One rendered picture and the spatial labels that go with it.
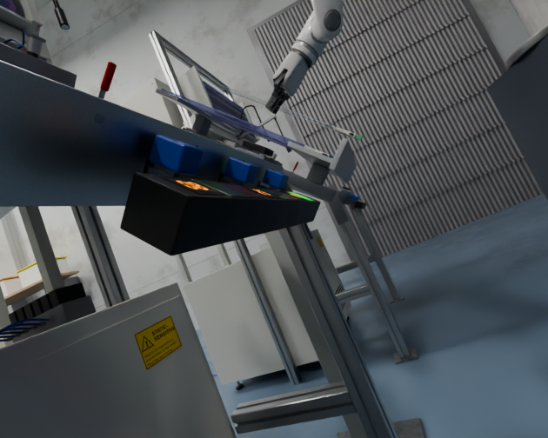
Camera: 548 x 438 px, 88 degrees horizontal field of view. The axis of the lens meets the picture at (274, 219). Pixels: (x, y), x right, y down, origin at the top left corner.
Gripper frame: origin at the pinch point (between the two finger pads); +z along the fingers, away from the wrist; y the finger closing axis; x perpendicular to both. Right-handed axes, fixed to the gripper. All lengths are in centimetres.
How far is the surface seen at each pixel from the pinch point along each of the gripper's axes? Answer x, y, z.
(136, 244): -197, -246, 240
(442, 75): 17, -310, -168
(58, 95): 26, 75, 14
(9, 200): 27, 76, 20
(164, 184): 33, 73, 15
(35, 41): -32, 44, 19
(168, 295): 20, 38, 47
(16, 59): -27, 49, 23
